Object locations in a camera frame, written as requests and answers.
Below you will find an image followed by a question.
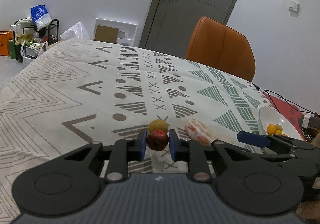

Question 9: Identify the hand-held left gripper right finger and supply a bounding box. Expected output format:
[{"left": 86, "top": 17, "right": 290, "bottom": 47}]
[{"left": 169, "top": 129, "right": 261, "bottom": 182}]

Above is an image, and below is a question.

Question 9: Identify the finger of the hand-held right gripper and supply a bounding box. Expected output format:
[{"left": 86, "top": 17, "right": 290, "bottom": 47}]
[{"left": 237, "top": 131, "right": 272, "bottom": 149}]

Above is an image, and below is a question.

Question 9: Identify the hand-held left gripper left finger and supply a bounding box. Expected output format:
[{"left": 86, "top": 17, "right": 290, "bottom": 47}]
[{"left": 61, "top": 129, "right": 148, "bottom": 182}]

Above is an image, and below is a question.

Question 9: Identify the red jujube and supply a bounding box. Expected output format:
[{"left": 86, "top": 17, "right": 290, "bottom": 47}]
[{"left": 146, "top": 130, "right": 169, "bottom": 151}]

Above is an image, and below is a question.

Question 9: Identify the white plate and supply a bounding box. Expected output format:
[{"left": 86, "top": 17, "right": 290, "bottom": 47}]
[{"left": 258, "top": 106, "right": 305, "bottom": 151}]

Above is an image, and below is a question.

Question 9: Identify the yellow-green jujube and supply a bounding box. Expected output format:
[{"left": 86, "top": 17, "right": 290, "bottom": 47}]
[{"left": 148, "top": 119, "right": 169, "bottom": 133}]

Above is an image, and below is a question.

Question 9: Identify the wrapped orange snack packet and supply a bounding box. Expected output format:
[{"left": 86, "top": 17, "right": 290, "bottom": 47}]
[{"left": 185, "top": 118, "right": 216, "bottom": 146}]

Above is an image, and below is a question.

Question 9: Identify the white power adapter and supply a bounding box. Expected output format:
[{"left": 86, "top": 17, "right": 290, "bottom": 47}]
[{"left": 302, "top": 112, "right": 320, "bottom": 129}]

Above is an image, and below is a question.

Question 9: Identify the red printed mat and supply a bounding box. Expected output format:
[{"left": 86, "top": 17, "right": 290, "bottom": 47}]
[{"left": 263, "top": 90, "right": 320, "bottom": 142}]

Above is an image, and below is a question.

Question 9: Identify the patterned tablecloth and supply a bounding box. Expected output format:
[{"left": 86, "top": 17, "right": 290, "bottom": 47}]
[{"left": 0, "top": 38, "right": 273, "bottom": 224}]

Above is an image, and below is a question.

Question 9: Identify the orange chair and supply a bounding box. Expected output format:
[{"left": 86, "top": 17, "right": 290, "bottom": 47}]
[{"left": 185, "top": 16, "right": 256, "bottom": 83}]

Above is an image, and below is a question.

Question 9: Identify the white foam packaging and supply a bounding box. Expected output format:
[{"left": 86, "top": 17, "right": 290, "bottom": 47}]
[{"left": 93, "top": 17, "right": 139, "bottom": 47}]

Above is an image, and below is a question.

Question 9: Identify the brown cardboard sheet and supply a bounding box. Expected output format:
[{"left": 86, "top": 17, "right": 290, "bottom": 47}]
[{"left": 96, "top": 25, "right": 120, "bottom": 43}]

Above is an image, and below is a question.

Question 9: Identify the white plastic bag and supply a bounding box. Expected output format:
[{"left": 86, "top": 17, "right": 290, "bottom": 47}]
[{"left": 60, "top": 22, "right": 91, "bottom": 41}]

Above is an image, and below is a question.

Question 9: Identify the white storage bin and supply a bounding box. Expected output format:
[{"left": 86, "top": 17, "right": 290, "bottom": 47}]
[{"left": 20, "top": 40, "right": 48, "bottom": 65}]

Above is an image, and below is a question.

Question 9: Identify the grey door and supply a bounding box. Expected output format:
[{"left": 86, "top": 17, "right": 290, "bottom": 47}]
[{"left": 139, "top": 0, "right": 250, "bottom": 51}]

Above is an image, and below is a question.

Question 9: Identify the black shoe rack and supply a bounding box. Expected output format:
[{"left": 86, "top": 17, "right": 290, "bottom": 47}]
[{"left": 12, "top": 18, "right": 60, "bottom": 42}]

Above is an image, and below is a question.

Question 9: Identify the green box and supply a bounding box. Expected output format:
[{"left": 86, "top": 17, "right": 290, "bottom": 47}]
[{"left": 8, "top": 38, "right": 23, "bottom": 60}]

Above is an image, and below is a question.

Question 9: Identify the blue plastic bag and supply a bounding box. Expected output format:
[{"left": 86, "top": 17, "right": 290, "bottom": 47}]
[{"left": 30, "top": 4, "right": 52, "bottom": 30}]

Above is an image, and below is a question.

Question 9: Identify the orange box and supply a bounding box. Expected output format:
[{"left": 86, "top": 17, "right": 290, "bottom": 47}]
[{"left": 0, "top": 31, "right": 16, "bottom": 57}]

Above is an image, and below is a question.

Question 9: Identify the black cable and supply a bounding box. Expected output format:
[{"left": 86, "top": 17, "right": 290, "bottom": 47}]
[{"left": 250, "top": 81, "right": 320, "bottom": 115}]

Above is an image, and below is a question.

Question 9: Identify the white wall socket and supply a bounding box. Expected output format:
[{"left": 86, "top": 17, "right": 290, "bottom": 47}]
[{"left": 288, "top": 0, "right": 300, "bottom": 16}]

